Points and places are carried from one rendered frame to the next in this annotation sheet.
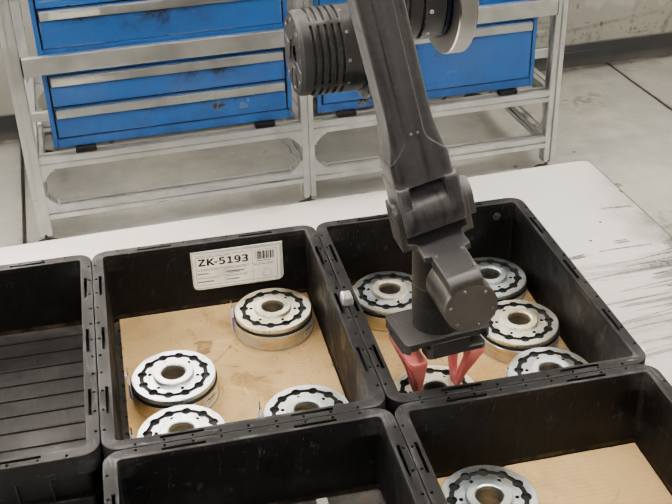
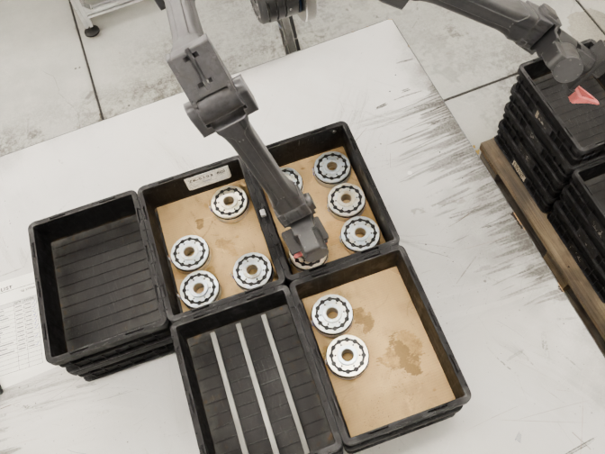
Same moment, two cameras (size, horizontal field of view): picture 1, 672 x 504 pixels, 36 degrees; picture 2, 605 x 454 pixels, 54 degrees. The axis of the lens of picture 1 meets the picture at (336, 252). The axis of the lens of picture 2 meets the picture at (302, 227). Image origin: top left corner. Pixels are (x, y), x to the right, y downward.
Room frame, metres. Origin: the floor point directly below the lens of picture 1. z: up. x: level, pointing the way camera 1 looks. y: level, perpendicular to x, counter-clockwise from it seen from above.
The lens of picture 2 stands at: (0.33, -0.14, 2.28)
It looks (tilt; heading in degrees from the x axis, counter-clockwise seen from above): 63 degrees down; 3
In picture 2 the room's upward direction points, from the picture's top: 11 degrees counter-clockwise
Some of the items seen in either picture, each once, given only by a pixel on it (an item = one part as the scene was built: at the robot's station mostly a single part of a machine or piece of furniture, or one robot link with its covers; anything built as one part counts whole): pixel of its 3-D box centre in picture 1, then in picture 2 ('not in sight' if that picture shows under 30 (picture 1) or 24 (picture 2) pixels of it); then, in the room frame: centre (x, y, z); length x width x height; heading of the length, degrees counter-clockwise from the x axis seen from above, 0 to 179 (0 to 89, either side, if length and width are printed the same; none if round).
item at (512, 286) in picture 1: (489, 277); (331, 167); (1.21, -0.21, 0.86); 0.10 x 0.10 x 0.01
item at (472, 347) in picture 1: (444, 355); not in sight; (0.97, -0.12, 0.91); 0.07 x 0.07 x 0.09; 19
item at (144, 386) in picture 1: (174, 376); (189, 252); (1.01, 0.20, 0.86); 0.10 x 0.10 x 0.01
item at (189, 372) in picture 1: (173, 373); (189, 251); (1.01, 0.20, 0.86); 0.05 x 0.05 x 0.01
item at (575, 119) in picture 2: not in sight; (565, 131); (1.52, -1.11, 0.37); 0.40 x 0.30 x 0.45; 14
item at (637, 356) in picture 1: (464, 292); (318, 197); (1.09, -0.16, 0.92); 0.40 x 0.30 x 0.02; 12
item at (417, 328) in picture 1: (437, 306); (303, 231); (0.96, -0.11, 0.98); 0.10 x 0.07 x 0.07; 109
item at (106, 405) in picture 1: (224, 328); (208, 234); (1.02, 0.14, 0.92); 0.40 x 0.30 x 0.02; 12
